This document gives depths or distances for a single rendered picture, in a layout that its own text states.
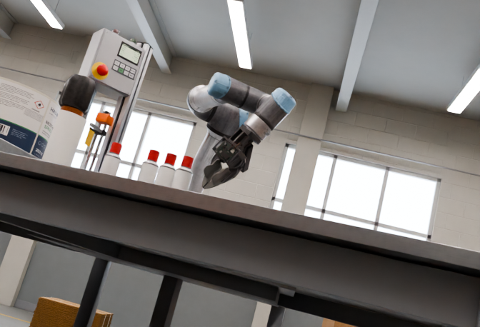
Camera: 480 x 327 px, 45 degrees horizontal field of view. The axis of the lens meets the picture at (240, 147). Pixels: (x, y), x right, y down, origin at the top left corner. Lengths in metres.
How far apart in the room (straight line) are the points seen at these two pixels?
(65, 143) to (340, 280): 0.99
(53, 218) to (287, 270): 0.35
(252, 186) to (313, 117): 1.19
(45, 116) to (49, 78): 6.99
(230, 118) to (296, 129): 5.46
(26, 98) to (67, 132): 0.29
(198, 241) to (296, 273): 0.14
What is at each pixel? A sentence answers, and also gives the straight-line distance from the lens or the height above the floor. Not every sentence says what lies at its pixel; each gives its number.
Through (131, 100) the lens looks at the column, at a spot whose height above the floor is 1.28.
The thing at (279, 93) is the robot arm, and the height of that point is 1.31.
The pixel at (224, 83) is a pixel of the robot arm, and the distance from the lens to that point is 1.70.
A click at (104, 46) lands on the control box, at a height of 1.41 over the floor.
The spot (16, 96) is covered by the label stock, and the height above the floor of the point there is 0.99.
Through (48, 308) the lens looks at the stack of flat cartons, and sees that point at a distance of 5.97.
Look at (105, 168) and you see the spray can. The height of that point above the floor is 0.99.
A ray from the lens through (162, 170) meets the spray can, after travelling 1.72.
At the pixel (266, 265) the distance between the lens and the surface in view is 0.75.
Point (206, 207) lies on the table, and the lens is 0.74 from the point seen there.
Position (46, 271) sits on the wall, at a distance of 7.76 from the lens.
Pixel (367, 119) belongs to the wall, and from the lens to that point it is 7.65.
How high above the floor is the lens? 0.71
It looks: 15 degrees up
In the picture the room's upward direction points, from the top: 15 degrees clockwise
